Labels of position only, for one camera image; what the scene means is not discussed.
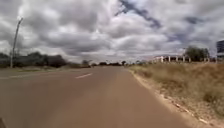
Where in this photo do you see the white low building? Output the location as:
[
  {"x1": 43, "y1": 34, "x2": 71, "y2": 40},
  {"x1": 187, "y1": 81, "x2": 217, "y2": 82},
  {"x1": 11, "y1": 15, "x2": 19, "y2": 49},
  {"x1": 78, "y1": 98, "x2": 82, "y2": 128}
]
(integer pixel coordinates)
[{"x1": 148, "y1": 55, "x2": 212, "y2": 64}]

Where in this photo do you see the sandy gravel verge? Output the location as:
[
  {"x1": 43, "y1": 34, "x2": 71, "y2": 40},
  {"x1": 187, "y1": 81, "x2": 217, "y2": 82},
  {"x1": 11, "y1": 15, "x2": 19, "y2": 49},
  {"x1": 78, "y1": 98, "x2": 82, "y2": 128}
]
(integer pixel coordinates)
[{"x1": 128, "y1": 69, "x2": 224, "y2": 128}]

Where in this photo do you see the street lamp pole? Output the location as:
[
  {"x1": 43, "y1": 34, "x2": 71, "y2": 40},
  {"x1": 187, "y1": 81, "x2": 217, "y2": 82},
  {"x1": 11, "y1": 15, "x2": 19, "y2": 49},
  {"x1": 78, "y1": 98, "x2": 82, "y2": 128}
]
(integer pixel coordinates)
[{"x1": 9, "y1": 16, "x2": 24, "y2": 69}]

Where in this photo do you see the broad green tree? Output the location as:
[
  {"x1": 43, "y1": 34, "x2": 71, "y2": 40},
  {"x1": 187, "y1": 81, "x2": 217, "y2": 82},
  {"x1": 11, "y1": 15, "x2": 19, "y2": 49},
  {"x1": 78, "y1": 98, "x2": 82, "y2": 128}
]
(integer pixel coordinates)
[{"x1": 183, "y1": 45, "x2": 211, "y2": 63}]

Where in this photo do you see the grass verge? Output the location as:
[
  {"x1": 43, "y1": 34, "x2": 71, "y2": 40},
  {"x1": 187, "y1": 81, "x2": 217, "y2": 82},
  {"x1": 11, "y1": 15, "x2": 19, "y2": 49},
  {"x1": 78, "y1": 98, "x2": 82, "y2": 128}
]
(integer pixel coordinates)
[{"x1": 0, "y1": 65, "x2": 73, "y2": 76}]

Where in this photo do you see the row of dark trees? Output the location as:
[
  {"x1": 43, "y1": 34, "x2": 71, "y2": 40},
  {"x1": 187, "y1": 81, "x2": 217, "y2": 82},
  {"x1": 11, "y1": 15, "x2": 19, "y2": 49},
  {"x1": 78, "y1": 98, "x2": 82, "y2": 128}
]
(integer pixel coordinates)
[{"x1": 0, "y1": 51, "x2": 128, "y2": 69}]

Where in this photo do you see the dry yellow grass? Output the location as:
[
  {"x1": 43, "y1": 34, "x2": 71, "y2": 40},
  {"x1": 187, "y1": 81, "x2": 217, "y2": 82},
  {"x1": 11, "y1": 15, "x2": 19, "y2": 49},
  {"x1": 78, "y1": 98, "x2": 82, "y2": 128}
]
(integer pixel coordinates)
[{"x1": 128, "y1": 61, "x2": 224, "y2": 118}]

